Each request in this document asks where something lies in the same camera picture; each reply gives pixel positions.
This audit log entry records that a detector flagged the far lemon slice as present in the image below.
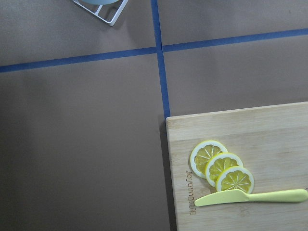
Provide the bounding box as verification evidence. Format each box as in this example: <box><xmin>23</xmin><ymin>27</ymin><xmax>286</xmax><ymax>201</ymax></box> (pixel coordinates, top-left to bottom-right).
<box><xmin>189</xmin><ymin>140</ymin><xmax>228</xmax><ymax>179</ymax></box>

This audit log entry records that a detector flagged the lemon slice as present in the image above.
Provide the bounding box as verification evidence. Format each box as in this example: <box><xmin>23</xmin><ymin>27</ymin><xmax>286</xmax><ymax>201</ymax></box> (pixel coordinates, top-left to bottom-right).
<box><xmin>216</xmin><ymin>166</ymin><xmax>255</xmax><ymax>193</ymax></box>
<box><xmin>189</xmin><ymin>140</ymin><xmax>228</xmax><ymax>179</ymax></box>
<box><xmin>204</xmin><ymin>152</ymin><xmax>244</xmax><ymax>187</ymax></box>

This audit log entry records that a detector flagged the middle lemon slice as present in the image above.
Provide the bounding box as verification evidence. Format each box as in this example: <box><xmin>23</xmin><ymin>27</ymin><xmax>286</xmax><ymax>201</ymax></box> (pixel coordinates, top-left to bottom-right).
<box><xmin>204</xmin><ymin>152</ymin><xmax>244</xmax><ymax>187</ymax></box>

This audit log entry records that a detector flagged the near lemon slice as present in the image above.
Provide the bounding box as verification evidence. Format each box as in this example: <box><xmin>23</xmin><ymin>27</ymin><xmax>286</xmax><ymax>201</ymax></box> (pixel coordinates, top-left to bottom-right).
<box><xmin>216</xmin><ymin>166</ymin><xmax>255</xmax><ymax>193</ymax></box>

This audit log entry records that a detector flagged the bamboo cutting board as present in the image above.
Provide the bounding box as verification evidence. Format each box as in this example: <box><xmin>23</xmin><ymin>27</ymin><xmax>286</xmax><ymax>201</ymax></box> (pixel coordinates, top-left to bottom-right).
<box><xmin>166</xmin><ymin>102</ymin><xmax>308</xmax><ymax>231</ymax></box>

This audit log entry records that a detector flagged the light blue cup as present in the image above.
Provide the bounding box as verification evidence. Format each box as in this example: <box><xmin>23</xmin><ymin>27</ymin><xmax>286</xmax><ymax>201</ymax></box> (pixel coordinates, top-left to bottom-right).
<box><xmin>82</xmin><ymin>0</ymin><xmax>118</xmax><ymax>5</ymax></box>

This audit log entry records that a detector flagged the yellow plastic knife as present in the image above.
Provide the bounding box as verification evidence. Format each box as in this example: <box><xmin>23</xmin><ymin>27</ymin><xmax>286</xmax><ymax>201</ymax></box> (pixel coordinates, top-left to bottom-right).
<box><xmin>194</xmin><ymin>189</ymin><xmax>308</xmax><ymax>207</ymax></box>

